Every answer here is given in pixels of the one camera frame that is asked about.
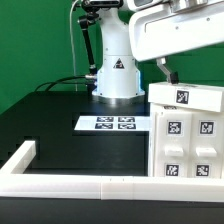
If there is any white cabinet door panel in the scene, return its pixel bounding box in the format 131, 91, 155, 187
189, 112, 224, 179
154, 111, 192, 177

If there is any white U-shaped border frame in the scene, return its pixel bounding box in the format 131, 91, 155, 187
0, 140, 224, 203

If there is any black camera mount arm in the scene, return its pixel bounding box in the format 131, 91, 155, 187
75, 0, 124, 75

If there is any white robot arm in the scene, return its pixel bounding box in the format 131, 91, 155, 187
80, 0, 224, 103

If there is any white cabinet body box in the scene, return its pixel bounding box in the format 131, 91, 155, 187
148, 103, 224, 178

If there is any white cable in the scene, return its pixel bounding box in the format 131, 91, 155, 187
68, 0, 81, 92

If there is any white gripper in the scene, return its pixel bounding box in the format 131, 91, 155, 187
129, 0, 224, 84

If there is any white marker sheet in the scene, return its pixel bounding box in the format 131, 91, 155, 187
74, 116, 151, 132

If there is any black cable bundle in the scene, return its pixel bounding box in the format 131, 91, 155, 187
34, 75, 98, 93

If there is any small white cabinet top block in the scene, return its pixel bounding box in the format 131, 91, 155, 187
148, 82, 224, 112

